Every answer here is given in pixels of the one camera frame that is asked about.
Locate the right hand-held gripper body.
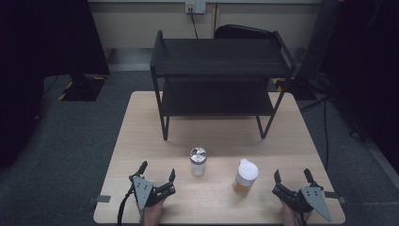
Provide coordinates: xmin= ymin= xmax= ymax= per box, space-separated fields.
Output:
xmin=271 ymin=185 xmax=333 ymax=222

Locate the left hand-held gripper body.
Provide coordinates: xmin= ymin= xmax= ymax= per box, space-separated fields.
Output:
xmin=129 ymin=174 xmax=177 ymax=212

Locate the glass jar with silver lid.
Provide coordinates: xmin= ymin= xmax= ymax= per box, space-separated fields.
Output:
xmin=189 ymin=147 xmax=208 ymax=177

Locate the glass jar with white lid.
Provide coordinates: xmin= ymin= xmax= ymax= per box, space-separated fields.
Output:
xmin=231 ymin=158 xmax=260 ymax=197

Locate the black two-tier shelf rack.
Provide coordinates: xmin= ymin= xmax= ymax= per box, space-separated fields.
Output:
xmin=150 ymin=29 xmax=296 ymax=141

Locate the person's right hand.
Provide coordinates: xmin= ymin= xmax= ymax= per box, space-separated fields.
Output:
xmin=279 ymin=201 xmax=312 ymax=226

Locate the person's left hand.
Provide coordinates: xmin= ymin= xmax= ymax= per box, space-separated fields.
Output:
xmin=141 ymin=199 xmax=166 ymax=226

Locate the black stand base striped tape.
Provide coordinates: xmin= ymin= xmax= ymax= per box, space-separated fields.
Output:
xmin=57 ymin=74 xmax=106 ymax=103

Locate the dark curtain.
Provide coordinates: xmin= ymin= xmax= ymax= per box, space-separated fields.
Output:
xmin=323 ymin=0 xmax=399 ymax=174
xmin=0 ymin=0 xmax=111 ymax=170

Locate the black upright stand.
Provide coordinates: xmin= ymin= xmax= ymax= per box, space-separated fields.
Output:
xmin=297 ymin=0 xmax=343 ymax=81

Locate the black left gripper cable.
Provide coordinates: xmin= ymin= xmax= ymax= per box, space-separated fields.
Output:
xmin=117 ymin=185 xmax=136 ymax=226

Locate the grey metal table bracket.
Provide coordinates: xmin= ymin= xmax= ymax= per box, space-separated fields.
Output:
xmin=87 ymin=194 xmax=112 ymax=204
xmin=324 ymin=190 xmax=348 ymax=204

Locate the black floor cable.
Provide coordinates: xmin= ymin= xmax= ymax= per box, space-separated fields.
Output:
xmin=300 ymin=96 xmax=331 ymax=171

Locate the black wall socket cable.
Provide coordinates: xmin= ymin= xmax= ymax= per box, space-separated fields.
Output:
xmin=187 ymin=7 xmax=200 ymax=40

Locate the white wall socket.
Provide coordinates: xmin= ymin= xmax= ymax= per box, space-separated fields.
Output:
xmin=184 ymin=1 xmax=207 ymax=15

